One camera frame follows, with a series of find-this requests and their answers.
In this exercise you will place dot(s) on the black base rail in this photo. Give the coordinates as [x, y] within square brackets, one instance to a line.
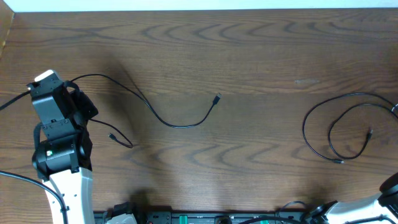
[129, 213]

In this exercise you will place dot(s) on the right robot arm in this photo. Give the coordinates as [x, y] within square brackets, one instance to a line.
[379, 208]

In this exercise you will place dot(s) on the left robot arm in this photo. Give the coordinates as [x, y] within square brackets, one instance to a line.
[63, 147]

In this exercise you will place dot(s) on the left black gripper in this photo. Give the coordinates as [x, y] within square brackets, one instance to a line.
[91, 109]

